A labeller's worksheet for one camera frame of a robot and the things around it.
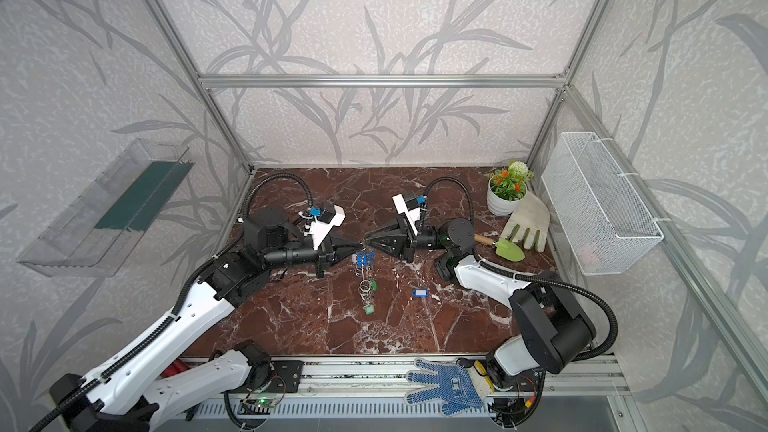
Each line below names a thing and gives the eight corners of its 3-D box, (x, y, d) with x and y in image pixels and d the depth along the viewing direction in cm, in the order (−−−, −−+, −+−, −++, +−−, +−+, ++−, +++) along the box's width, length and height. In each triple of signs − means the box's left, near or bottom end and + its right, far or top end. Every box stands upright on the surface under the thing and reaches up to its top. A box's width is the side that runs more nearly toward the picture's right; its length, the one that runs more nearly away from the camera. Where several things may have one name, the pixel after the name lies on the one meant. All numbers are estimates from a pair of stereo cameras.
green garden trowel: (471, 242, 101) (472, 239, 99) (477, 231, 104) (478, 228, 102) (520, 265, 95) (522, 262, 94) (525, 253, 98) (527, 250, 97)
